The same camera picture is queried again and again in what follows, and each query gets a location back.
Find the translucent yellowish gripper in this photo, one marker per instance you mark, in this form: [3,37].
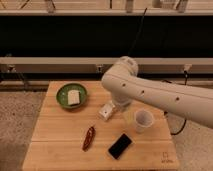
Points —
[128,115]

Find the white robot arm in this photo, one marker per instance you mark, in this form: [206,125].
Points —
[192,103]

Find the translucent plastic cup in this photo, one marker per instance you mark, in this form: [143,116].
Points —
[143,119]

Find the black smartphone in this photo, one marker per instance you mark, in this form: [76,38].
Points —
[119,146]

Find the white block in bowl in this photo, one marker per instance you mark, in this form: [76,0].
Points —
[73,97]

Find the green bowl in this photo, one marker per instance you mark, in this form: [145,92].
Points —
[62,95]

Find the grey metal rail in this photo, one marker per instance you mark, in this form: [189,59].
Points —
[101,64]

